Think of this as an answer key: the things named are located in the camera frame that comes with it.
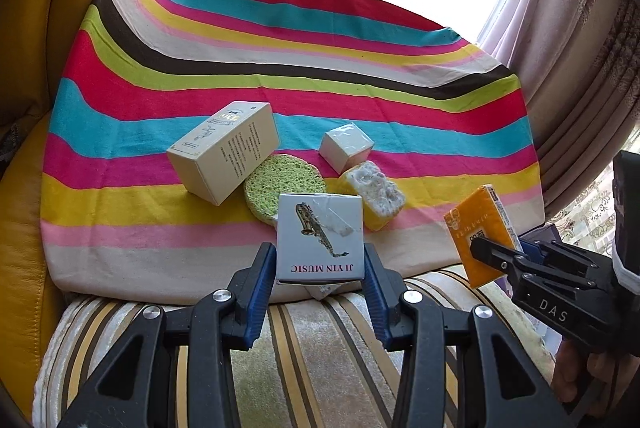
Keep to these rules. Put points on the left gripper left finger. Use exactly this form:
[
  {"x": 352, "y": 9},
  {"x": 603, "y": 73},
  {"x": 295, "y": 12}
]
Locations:
[{"x": 135, "y": 384}]

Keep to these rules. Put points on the rainbow striped cloth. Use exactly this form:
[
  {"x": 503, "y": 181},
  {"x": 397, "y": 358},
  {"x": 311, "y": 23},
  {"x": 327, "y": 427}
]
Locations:
[{"x": 444, "y": 117}]

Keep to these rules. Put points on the small white cube box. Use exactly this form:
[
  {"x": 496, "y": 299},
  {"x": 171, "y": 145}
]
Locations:
[{"x": 345, "y": 147}]

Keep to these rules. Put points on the yellow white sponge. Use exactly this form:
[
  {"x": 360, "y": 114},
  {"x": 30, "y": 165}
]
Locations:
[{"x": 381, "y": 198}]

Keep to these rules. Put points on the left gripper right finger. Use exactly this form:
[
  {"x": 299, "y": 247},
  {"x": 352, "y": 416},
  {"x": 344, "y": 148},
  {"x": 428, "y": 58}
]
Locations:
[{"x": 466, "y": 360}]

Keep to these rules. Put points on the beige rectangular box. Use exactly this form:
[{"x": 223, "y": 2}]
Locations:
[{"x": 217, "y": 156}]

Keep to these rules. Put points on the white saxophone music box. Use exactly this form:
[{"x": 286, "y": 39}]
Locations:
[{"x": 319, "y": 239}]

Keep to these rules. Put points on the pink lace curtain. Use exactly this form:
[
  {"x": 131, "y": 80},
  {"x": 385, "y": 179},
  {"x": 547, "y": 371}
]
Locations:
[{"x": 578, "y": 63}]

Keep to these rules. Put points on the person right hand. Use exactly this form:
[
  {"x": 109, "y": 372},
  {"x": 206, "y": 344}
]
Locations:
[{"x": 616, "y": 372}]

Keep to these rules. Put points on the green round sponge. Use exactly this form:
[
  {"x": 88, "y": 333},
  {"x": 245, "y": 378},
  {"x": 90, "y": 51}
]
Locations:
[{"x": 279, "y": 174}]

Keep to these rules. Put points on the yellow leather sofa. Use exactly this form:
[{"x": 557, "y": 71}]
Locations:
[{"x": 36, "y": 36}]

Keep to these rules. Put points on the striped velvet cushion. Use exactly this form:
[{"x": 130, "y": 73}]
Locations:
[{"x": 316, "y": 364}]

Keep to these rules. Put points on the orange white tissue pack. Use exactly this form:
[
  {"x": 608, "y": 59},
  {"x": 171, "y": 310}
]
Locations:
[{"x": 482, "y": 214}]

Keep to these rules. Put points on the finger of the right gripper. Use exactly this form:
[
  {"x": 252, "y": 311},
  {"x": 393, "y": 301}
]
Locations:
[
  {"x": 491, "y": 260},
  {"x": 558, "y": 256}
]

